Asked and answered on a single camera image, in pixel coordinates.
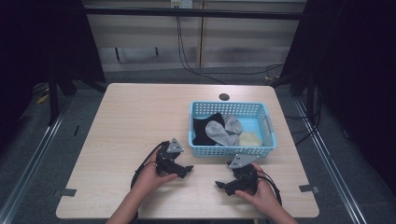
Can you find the grey tape strip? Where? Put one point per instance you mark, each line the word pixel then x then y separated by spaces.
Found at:
pixel 68 192
pixel 308 188

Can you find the white wall socket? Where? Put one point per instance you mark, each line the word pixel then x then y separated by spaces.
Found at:
pixel 181 3

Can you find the blue plastic basket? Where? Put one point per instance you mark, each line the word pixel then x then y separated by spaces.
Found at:
pixel 260 124

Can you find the black horizontal bar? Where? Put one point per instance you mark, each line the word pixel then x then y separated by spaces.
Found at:
pixel 193 13

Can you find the grey sock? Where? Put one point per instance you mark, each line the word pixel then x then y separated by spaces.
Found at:
pixel 234 124
pixel 221 133

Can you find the person's right hand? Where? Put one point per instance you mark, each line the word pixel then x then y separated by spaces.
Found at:
pixel 263 193

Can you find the dark round table grommet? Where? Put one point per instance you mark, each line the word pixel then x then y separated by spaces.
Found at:
pixel 224 96

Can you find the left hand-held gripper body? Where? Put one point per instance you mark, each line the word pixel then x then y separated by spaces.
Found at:
pixel 169 161

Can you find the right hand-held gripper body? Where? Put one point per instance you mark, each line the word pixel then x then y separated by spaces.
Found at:
pixel 244 179

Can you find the yellow object on floor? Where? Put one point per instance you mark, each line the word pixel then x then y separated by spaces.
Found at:
pixel 42 99

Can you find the black sock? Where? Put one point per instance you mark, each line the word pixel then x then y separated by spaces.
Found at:
pixel 204 130

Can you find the black metal stand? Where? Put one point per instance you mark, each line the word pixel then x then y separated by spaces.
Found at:
pixel 53 101

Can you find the person's left hand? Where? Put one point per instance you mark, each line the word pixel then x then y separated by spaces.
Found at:
pixel 149 179

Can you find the pale yellow sock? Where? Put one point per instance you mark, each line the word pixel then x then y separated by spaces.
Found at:
pixel 249 139

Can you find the black curtain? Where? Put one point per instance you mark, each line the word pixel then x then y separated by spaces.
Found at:
pixel 351 77
pixel 46 46

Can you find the metal floor rail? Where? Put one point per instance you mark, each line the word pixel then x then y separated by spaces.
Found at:
pixel 28 174
pixel 330 168

